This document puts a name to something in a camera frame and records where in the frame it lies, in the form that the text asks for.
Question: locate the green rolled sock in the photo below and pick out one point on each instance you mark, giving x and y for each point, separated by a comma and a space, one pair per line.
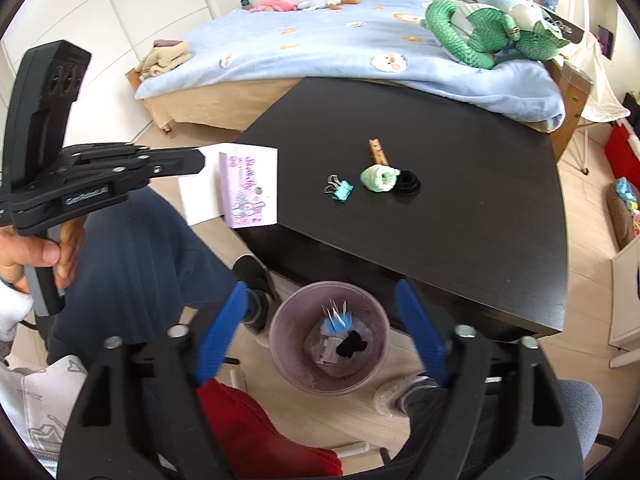
375, 180

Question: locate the pink round waste bin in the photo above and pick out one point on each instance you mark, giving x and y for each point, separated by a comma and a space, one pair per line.
285, 360

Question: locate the pink sock label pack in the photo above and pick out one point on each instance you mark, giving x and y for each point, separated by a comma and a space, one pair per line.
250, 185

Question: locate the black shoe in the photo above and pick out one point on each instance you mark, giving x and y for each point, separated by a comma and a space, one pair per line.
252, 272

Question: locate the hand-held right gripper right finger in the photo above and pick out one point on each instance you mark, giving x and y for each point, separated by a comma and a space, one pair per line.
420, 330

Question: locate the white goose plush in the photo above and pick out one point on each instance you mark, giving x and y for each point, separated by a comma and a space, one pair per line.
322, 1

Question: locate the person's left leg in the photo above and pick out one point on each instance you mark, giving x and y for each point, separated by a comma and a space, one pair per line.
140, 270

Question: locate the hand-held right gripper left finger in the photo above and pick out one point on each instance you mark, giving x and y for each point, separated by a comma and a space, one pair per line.
220, 335

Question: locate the wooden clothespin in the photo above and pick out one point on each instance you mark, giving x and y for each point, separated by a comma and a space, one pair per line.
377, 152

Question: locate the white drawer unit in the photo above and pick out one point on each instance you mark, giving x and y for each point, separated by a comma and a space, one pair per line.
627, 300

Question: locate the person's left hand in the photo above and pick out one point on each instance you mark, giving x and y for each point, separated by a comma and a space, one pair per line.
35, 257

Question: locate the teal binder clip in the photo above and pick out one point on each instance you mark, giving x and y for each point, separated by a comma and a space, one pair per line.
342, 192

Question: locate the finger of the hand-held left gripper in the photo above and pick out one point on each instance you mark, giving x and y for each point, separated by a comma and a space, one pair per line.
130, 152
175, 166

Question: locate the grey office chair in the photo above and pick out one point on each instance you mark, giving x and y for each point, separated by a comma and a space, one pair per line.
580, 405

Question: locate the black sock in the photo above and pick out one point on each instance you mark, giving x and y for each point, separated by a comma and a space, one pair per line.
350, 346

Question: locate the beige folded clothes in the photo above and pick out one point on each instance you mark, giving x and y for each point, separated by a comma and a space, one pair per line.
162, 60

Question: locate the bed with blue blanket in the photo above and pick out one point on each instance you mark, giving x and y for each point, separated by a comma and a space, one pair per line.
325, 45

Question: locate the black printed box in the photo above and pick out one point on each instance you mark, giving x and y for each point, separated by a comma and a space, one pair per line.
565, 25

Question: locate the blue yellow toy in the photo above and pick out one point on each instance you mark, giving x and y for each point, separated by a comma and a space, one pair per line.
625, 192

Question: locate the white shoe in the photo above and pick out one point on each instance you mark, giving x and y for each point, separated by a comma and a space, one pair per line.
395, 395

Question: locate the white patterned cloth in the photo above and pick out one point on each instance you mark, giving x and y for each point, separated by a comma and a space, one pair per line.
40, 400

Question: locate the green dragon plush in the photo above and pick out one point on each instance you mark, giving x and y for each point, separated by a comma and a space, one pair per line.
460, 35

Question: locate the pink plush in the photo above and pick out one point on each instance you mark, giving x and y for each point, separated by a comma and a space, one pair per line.
275, 6

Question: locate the dark purple box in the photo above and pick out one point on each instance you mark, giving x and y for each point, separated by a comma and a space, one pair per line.
606, 42

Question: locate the white hanging cloth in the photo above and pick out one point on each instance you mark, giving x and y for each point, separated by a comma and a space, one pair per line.
600, 90

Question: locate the brown pet bed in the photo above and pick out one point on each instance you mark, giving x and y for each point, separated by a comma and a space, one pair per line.
617, 225

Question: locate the red cloth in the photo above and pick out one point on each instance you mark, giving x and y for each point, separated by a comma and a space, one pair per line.
265, 435

